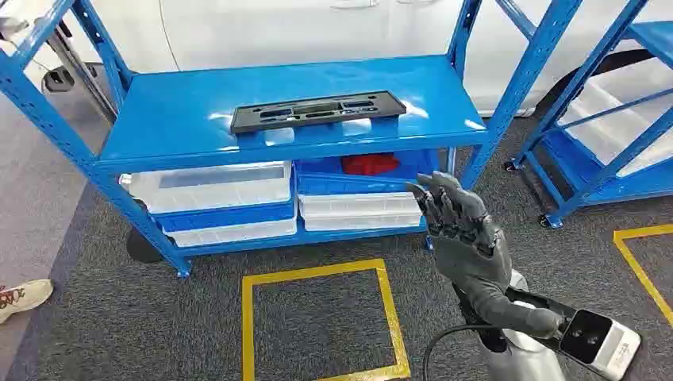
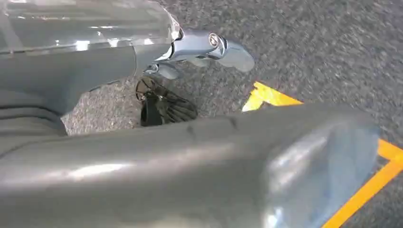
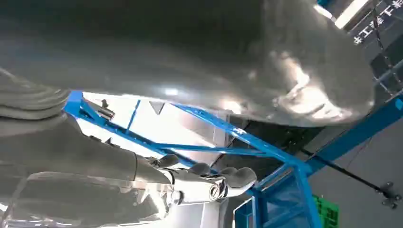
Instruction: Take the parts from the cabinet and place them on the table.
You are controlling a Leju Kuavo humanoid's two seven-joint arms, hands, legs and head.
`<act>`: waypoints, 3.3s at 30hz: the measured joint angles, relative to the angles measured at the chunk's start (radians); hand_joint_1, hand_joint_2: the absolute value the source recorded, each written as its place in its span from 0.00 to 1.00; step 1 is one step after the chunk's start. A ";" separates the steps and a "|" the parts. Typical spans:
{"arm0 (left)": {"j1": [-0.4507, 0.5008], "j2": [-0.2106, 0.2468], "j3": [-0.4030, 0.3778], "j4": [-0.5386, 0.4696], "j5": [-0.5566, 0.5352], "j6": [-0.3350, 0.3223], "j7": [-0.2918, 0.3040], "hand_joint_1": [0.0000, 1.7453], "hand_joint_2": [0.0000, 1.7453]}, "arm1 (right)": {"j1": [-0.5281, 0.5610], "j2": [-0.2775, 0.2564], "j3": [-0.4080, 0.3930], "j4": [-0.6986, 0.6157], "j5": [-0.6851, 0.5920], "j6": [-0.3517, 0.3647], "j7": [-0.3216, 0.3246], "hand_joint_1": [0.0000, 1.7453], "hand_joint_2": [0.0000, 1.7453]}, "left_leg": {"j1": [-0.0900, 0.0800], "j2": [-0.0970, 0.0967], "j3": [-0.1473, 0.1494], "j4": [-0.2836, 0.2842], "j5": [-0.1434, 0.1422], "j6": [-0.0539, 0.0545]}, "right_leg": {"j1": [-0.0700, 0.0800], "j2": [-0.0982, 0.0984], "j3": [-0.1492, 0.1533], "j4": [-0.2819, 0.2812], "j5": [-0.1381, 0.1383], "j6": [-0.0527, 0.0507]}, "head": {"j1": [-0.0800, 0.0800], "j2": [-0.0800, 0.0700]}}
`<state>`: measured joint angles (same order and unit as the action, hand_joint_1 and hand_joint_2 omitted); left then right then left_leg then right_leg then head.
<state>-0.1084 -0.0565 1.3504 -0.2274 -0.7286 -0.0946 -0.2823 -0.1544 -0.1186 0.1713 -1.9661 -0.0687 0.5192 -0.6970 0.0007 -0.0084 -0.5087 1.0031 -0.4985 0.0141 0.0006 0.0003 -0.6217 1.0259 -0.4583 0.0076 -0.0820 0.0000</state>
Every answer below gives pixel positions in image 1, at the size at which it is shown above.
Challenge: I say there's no red plastic part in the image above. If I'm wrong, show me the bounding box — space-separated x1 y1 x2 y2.
340 152 401 177

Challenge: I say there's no grey metal stand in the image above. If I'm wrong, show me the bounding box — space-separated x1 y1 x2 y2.
44 21 119 125

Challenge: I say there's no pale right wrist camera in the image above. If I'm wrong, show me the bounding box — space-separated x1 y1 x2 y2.
558 309 643 381

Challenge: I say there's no blue wheeled shelf rack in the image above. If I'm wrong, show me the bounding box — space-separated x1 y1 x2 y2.
502 0 673 229

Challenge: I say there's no blue metal shelf rack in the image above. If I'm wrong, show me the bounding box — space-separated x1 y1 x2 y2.
0 0 585 279

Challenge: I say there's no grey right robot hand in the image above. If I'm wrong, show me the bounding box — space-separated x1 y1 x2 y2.
406 171 563 341

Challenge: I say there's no white car body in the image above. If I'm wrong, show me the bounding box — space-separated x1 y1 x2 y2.
0 0 673 117

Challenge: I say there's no translucent white storage bin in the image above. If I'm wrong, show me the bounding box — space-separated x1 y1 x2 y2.
557 56 673 177
298 191 421 217
163 216 298 248
302 211 425 233
119 160 294 214

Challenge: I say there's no person's shoe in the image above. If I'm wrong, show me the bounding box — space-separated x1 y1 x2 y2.
0 279 55 325

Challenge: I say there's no yellow floor tape square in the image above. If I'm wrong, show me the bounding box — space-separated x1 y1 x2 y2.
240 258 412 381
613 224 673 328

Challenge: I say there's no black plastic car panel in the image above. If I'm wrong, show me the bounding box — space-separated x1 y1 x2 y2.
229 90 408 135

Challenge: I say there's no blue plastic storage bin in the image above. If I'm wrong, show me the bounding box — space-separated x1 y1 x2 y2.
294 149 440 197

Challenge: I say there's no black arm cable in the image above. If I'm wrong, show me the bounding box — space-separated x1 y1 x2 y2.
421 323 506 381

